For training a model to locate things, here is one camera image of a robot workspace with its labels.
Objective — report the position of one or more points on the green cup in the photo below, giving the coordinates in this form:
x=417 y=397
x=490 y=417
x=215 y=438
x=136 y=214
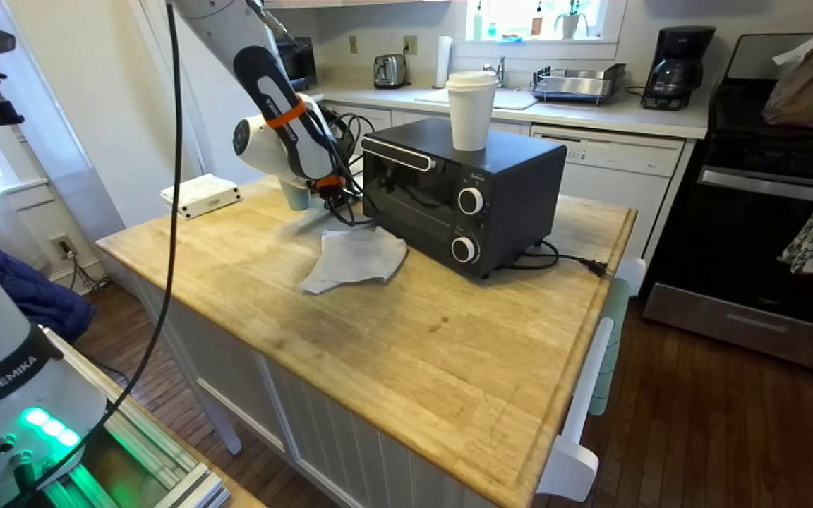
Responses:
x=294 y=195

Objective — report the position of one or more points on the silver rimmed oven knob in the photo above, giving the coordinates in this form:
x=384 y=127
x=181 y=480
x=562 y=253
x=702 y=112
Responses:
x=469 y=199
x=465 y=250

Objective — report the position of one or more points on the blue cloth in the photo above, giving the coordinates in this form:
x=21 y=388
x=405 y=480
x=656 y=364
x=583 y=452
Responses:
x=30 y=293

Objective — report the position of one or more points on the brown soap bottle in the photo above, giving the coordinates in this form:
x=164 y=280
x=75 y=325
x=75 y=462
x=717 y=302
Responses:
x=538 y=23

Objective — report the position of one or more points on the white paper cup with lid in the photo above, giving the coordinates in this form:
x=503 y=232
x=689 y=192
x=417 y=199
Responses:
x=472 y=113

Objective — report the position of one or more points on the white crumpled cloth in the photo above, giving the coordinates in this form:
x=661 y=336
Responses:
x=354 y=259

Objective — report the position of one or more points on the grey dish rack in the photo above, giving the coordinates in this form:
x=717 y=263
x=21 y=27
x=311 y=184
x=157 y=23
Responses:
x=577 y=85

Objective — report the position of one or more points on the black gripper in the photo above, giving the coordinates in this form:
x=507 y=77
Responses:
x=346 y=206

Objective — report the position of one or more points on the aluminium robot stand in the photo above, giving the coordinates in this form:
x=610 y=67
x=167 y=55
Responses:
x=170 y=480

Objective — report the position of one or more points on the black countertop appliance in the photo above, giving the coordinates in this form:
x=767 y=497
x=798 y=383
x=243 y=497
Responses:
x=298 y=64

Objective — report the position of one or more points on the silver toaster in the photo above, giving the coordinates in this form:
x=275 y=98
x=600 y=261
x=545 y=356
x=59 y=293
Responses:
x=391 y=72

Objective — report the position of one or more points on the white vase with plant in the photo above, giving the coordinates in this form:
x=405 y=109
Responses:
x=572 y=23

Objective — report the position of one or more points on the chrome faucet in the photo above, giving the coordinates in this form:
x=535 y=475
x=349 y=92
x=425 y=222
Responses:
x=500 y=75

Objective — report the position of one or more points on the white framed kitchen window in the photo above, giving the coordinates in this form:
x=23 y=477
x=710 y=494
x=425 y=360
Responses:
x=520 y=19

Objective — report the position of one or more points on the white paper towel roll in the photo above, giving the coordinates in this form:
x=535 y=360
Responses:
x=441 y=60

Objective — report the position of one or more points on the white wall outlet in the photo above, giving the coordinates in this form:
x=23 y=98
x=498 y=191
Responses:
x=409 y=44
x=354 y=44
x=64 y=246

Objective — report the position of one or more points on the white flat box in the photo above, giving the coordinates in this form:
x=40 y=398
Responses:
x=201 y=195

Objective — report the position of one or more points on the brown paper bag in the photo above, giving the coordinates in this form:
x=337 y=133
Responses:
x=806 y=88

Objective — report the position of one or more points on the green hanging towel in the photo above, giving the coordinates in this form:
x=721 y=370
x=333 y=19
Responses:
x=610 y=348

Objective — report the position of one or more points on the white base cabinets with counter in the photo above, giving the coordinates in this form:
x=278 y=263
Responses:
x=614 y=158

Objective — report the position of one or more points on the green soap bottle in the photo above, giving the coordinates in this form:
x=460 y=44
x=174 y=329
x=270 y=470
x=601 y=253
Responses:
x=477 y=27

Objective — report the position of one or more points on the wooden top kitchen island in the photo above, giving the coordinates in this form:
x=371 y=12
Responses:
x=330 y=442

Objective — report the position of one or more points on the white island towel bar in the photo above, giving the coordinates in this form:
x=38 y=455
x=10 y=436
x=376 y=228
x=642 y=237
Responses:
x=572 y=466

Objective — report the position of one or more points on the black coffee maker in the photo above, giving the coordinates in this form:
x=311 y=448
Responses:
x=675 y=72

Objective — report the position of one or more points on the black toaster oven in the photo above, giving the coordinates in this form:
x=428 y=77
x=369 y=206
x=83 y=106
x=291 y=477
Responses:
x=508 y=178

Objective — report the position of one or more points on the black kitchen stove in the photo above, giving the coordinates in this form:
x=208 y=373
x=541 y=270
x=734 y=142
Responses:
x=755 y=235

